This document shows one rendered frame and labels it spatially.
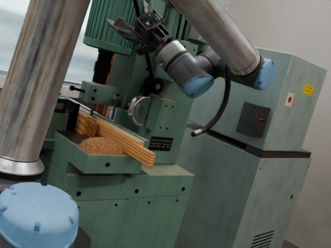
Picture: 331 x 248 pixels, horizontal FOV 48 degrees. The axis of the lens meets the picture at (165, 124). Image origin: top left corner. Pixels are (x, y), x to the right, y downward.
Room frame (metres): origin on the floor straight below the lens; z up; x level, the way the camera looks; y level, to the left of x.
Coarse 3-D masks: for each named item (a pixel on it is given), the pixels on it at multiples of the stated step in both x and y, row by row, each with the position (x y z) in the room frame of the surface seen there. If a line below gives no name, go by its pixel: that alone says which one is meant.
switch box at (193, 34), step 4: (224, 4) 1.50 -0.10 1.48; (192, 28) 1.47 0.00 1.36; (192, 32) 1.47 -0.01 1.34; (196, 32) 1.45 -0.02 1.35; (192, 36) 1.46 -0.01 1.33; (196, 36) 1.45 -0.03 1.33; (200, 36) 1.44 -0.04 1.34; (196, 40) 1.47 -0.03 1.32; (200, 40) 1.45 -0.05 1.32; (204, 40) 1.46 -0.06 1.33
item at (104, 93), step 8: (88, 88) 1.33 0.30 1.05; (96, 88) 1.33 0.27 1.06; (104, 88) 1.36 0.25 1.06; (112, 88) 1.38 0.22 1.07; (80, 96) 1.36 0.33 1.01; (88, 96) 1.32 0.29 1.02; (96, 96) 1.34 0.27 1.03; (104, 96) 1.36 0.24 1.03; (112, 96) 1.38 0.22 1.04; (120, 96) 1.41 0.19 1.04; (96, 104) 1.38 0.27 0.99; (104, 104) 1.37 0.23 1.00; (112, 104) 1.39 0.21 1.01
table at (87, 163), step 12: (60, 132) 1.20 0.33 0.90; (72, 132) 1.25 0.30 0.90; (48, 144) 1.18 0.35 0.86; (60, 144) 1.17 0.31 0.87; (72, 144) 1.12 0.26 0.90; (72, 156) 1.10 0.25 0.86; (84, 156) 1.06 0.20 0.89; (96, 156) 1.06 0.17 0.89; (108, 156) 1.09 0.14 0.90; (120, 156) 1.12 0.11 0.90; (84, 168) 1.05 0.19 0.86; (96, 168) 1.07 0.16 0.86; (108, 168) 1.10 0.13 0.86; (120, 168) 1.13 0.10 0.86; (132, 168) 1.16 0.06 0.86
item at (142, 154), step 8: (104, 128) 1.28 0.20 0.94; (104, 136) 1.27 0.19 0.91; (112, 136) 1.24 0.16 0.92; (120, 136) 1.21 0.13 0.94; (120, 144) 1.20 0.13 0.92; (128, 144) 1.17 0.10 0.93; (136, 144) 1.16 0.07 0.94; (128, 152) 1.16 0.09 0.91; (136, 152) 1.13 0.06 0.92; (144, 152) 1.11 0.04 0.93; (152, 152) 1.11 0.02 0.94; (144, 160) 1.10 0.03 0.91; (152, 160) 1.09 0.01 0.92
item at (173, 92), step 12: (168, 24) 1.44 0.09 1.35; (180, 36) 1.46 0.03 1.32; (204, 48) 1.55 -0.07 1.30; (156, 72) 1.43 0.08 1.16; (168, 84) 1.46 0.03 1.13; (168, 96) 1.47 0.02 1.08; (180, 96) 1.51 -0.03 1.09; (120, 108) 1.56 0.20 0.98; (180, 108) 1.53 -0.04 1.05; (120, 120) 1.54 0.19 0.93; (180, 120) 1.54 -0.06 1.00; (144, 132) 1.42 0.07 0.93; (156, 132) 1.46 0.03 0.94; (168, 132) 1.51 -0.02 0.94; (180, 132) 1.55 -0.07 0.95; (180, 144) 1.56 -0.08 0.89; (156, 156) 1.48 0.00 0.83; (168, 156) 1.53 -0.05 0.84
